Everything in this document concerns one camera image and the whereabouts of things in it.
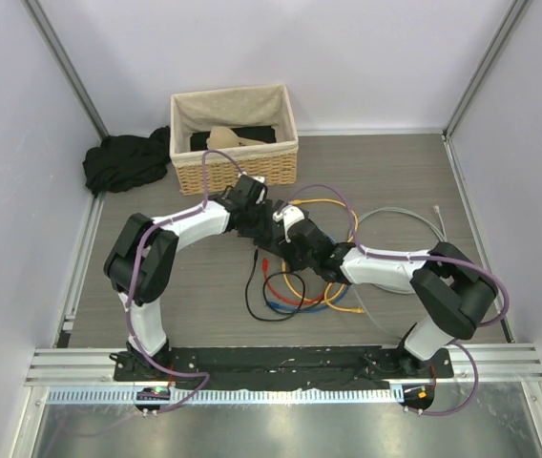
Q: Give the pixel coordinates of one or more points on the black network switch box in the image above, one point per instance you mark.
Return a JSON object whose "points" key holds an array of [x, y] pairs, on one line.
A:
{"points": [[268, 234]]}

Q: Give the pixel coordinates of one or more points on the wicker basket with liner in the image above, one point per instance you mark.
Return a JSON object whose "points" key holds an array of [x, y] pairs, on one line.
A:
{"points": [[235, 107]]}

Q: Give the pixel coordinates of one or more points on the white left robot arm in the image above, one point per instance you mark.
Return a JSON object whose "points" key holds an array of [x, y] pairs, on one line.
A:
{"points": [[140, 264]]}

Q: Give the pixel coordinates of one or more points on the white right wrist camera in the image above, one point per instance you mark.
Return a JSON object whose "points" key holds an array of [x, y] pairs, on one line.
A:
{"points": [[287, 217]]}

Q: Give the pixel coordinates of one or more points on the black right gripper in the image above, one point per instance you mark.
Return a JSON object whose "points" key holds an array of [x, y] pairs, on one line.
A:
{"points": [[293, 262]]}

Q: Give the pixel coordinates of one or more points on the aluminium front rail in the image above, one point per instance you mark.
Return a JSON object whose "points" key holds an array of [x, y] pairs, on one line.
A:
{"points": [[107, 375]]}

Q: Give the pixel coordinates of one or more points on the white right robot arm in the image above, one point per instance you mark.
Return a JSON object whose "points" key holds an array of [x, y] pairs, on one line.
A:
{"points": [[456, 293]]}

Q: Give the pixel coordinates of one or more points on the black cloth in basket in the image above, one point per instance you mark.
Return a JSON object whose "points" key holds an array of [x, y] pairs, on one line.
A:
{"points": [[267, 134]]}

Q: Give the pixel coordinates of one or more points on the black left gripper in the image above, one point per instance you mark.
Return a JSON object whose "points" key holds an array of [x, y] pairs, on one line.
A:
{"points": [[245, 233]]}

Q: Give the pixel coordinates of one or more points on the black cloth pile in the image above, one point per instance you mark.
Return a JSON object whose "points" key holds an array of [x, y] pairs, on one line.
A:
{"points": [[123, 162]]}

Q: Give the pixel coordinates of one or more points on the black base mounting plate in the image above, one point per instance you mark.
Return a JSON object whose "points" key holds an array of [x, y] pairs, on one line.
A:
{"points": [[306, 367]]}

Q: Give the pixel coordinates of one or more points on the beige object in basket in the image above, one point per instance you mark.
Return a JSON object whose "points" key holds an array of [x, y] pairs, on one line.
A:
{"points": [[224, 137]]}

